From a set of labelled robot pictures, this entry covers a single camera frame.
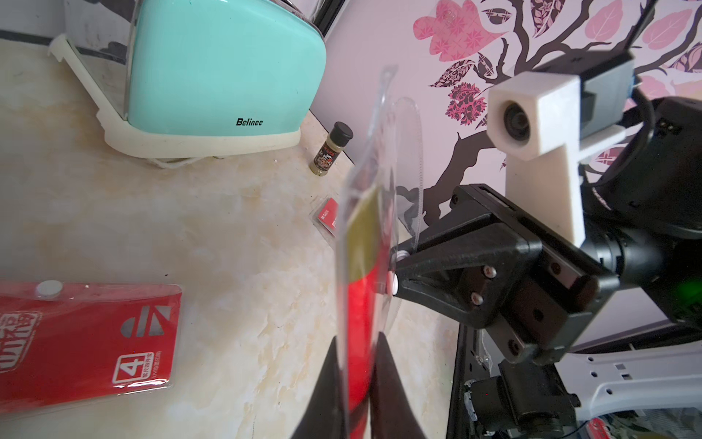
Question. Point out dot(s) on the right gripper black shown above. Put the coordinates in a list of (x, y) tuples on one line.
[(534, 291)]

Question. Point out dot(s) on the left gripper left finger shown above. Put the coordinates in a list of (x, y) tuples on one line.
[(324, 415)]

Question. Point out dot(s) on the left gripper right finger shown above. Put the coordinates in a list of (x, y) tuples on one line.
[(391, 416)]

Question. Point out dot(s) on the red ruler set package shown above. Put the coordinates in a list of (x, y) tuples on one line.
[(378, 223), (324, 215)]

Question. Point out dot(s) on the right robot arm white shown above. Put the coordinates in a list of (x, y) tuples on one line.
[(642, 222)]

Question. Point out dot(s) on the spice jar black lid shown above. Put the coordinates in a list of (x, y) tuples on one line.
[(337, 139)]

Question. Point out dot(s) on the mint green toaster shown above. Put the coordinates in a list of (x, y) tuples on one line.
[(177, 81)]

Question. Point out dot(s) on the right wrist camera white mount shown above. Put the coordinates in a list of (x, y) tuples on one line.
[(549, 121)]

